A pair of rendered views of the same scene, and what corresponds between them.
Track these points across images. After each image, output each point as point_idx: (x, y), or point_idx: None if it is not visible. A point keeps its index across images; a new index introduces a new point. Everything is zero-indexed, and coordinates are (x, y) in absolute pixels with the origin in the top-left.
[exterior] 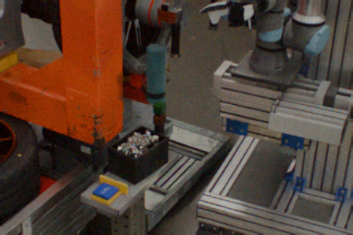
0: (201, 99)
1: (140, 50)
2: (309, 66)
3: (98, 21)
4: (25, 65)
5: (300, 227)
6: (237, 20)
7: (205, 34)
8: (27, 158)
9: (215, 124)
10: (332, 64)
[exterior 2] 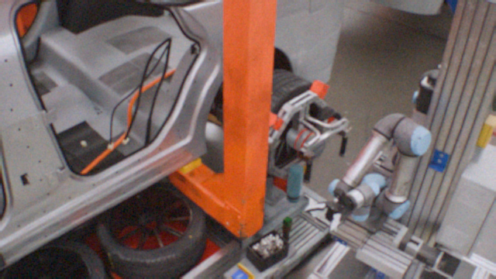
0: (338, 172)
1: (289, 158)
2: None
3: (246, 173)
4: (205, 167)
5: None
6: (331, 218)
7: (356, 109)
8: (194, 239)
9: None
10: (413, 215)
